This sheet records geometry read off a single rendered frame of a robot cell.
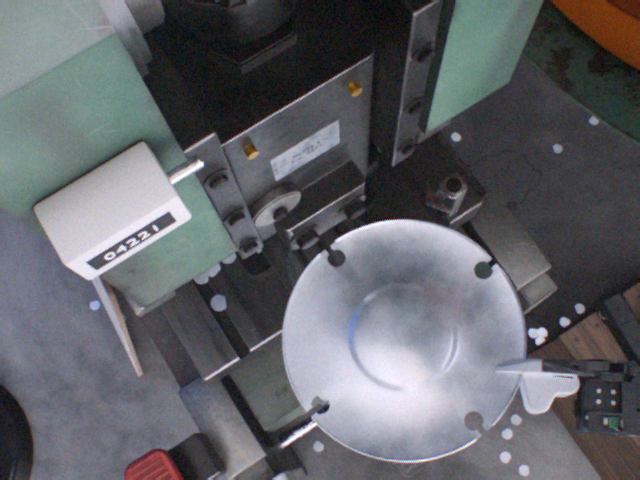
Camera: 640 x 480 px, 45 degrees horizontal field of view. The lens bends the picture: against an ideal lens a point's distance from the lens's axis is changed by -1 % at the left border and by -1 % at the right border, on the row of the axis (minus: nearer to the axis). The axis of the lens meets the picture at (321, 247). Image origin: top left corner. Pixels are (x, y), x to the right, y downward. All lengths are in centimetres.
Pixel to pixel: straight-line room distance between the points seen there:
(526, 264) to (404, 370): 30
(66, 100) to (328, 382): 63
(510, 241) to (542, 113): 84
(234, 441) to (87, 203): 70
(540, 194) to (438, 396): 101
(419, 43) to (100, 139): 25
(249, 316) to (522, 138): 105
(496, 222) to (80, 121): 83
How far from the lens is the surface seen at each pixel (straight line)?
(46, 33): 35
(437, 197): 99
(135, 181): 42
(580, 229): 186
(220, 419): 109
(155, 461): 99
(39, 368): 186
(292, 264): 96
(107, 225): 42
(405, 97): 64
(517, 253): 114
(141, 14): 47
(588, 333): 145
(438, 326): 93
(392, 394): 93
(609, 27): 84
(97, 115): 39
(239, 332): 104
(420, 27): 55
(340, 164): 79
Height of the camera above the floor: 172
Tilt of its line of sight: 75 degrees down
